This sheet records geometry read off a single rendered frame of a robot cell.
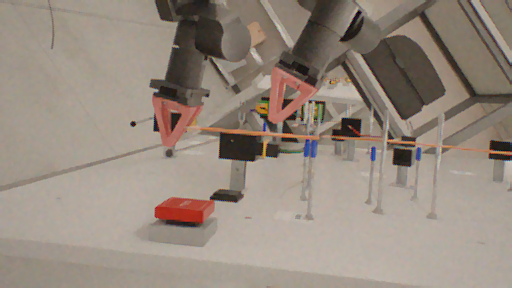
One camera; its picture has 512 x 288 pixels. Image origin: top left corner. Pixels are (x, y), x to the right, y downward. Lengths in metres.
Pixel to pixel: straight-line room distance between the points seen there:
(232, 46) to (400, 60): 1.11
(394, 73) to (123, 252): 1.38
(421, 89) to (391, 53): 0.16
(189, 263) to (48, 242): 0.14
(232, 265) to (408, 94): 1.36
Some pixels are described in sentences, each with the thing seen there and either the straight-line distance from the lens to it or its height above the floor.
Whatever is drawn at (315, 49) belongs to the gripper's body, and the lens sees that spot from 0.71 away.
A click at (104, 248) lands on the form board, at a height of 1.05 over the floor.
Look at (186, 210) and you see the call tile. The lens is 0.49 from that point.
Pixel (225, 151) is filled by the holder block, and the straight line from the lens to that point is 0.74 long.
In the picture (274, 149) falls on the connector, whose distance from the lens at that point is 0.73.
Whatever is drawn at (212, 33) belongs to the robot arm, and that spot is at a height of 1.21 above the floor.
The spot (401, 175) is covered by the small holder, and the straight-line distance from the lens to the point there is 0.95.
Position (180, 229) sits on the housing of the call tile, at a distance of 0.49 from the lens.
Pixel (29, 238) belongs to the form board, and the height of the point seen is 0.99.
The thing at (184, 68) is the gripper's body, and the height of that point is 1.14.
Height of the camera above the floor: 1.30
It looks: 8 degrees down
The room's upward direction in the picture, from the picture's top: 58 degrees clockwise
